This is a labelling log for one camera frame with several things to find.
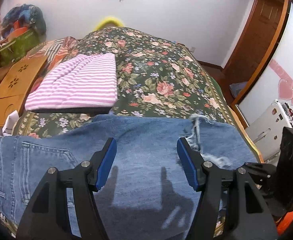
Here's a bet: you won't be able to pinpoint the blue denim jeans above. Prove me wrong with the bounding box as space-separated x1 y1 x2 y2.
0 115 256 239

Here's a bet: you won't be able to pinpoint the orange jacket sleeve forearm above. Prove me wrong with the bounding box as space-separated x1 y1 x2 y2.
277 211 293 236

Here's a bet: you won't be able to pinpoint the white suitcase with stickers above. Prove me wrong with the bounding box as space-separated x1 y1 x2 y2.
245 99 293 161

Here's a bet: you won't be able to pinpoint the white sliding wardrobe door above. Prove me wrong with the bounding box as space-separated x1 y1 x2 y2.
239 4 293 125

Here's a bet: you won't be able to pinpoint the wooden lap desk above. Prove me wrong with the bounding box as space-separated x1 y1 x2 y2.
0 55 48 127

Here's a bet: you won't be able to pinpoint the pink striped folded garment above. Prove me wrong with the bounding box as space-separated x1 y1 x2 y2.
25 53 118 111

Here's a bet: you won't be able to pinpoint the floral green bedspread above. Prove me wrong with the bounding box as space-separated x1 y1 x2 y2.
13 26 262 160

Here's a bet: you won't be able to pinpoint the patchwork striped blanket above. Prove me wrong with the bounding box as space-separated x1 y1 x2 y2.
22 36 78 68

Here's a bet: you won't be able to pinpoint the green fabric storage bin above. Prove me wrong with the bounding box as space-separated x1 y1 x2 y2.
0 29 40 67

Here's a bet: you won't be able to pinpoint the brown wooden door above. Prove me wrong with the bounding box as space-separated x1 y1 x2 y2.
223 0 284 90

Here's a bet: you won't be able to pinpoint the pile of clothes on bin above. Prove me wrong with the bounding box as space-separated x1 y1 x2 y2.
0 4 47 44

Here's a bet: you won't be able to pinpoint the yellow foam bed rail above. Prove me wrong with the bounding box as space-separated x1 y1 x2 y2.
93 16 124 31

